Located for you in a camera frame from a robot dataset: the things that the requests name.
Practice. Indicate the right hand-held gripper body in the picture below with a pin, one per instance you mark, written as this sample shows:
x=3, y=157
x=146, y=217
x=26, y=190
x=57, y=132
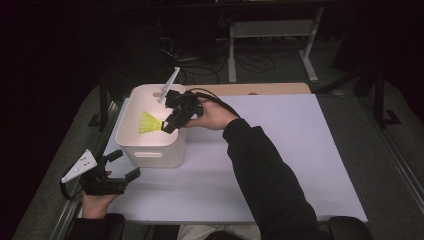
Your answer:
x=183, y=105

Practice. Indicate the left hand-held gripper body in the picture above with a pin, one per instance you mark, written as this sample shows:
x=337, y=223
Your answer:
x=99, y=184

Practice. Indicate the yellow shuttlecock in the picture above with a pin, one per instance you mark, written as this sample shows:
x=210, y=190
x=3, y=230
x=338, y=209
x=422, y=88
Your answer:
x=148, y=122

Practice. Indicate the white plastic storage bin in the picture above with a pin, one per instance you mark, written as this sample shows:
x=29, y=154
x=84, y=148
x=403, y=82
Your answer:
x=146, y=146

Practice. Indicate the person's left hand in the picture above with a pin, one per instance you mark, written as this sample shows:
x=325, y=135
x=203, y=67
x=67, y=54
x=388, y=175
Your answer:
x=95, y=205

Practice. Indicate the person's right hand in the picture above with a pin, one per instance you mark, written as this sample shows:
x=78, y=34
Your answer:
x=213, y=115

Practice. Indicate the black metal stand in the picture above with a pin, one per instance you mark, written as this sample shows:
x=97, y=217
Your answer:
x=380, y=100
x=103, y=103

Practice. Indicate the pale lilac table cover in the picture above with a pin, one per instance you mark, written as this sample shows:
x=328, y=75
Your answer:
x=206, y=186

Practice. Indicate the person's light trousers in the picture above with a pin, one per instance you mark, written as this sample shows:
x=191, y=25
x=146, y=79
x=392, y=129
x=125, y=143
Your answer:
x=193, y=232

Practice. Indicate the white metal desk frame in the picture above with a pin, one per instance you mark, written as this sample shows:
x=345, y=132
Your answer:
x=271, y=28

